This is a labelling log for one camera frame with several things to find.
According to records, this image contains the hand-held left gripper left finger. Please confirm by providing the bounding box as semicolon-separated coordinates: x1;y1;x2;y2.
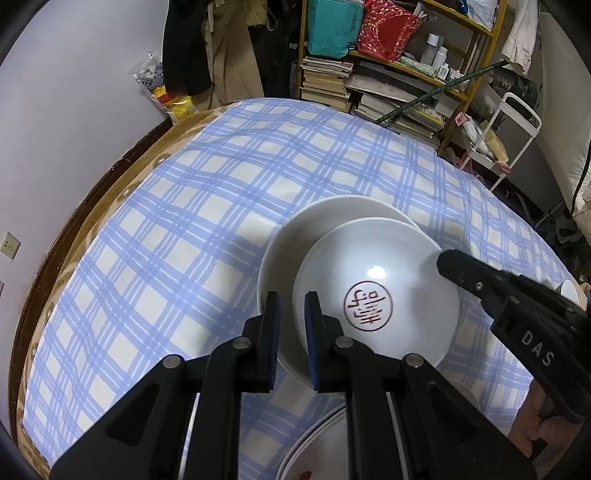
48;291;281;480

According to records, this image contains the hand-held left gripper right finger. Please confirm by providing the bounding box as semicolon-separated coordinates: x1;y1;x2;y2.
304;291;539;480

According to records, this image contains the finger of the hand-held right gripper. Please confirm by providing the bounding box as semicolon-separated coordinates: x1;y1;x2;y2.
507;274;591;319
436;249;509;302

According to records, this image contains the large red patterned bowl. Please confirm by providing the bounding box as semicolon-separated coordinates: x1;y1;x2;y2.
292;218;462;370

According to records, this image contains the white bowl with orange print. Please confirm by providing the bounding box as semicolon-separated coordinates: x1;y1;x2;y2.
257;195;435;391

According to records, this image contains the person's right hand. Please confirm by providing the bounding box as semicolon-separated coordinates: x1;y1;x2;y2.
505;381;573;462

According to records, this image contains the blue plaid tablecloth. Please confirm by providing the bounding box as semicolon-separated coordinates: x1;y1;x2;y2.
21;98;583;480

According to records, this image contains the white metal cart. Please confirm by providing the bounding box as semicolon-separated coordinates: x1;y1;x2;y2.
455;91;543;191

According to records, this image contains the pile of magazines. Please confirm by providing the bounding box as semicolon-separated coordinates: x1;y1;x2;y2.
346;65;446;149

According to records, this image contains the yellow metal shelf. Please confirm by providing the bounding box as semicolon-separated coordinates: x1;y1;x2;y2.
297;0;509;158

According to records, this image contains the green stick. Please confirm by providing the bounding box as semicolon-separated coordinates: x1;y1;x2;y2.
373;59;509;126

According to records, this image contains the white padded coat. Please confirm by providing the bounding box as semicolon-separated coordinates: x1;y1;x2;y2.
539;11;591;220

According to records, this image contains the black bag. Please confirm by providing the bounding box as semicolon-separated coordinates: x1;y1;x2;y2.
488;73;542;117

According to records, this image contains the stack of old books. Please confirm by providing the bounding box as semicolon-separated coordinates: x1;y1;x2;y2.
299;55;355;112

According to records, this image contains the white hanging cloth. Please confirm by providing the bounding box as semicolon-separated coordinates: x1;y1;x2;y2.
500;0;544;75

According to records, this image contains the yellow red packet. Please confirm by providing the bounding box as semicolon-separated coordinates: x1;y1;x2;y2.
152;85;198;124

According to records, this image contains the red patterned bag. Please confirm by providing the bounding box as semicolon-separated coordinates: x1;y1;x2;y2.
357;0;424;64

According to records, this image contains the teal bag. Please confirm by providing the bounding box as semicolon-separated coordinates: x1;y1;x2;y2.
306;0;366;59

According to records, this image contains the dark hanging jacket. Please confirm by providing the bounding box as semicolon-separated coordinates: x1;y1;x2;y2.
261;0;306;100

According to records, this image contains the beige hanging garment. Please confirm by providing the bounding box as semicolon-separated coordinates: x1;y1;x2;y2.
202;0;265;112

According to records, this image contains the clear plastic bag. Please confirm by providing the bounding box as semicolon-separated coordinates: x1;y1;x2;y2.
130;50;200;124

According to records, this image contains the black hanging garment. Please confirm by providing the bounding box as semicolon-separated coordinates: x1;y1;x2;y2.
163;0;214;97

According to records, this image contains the wall socket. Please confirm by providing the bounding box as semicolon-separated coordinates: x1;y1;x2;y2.
0;232;22;260

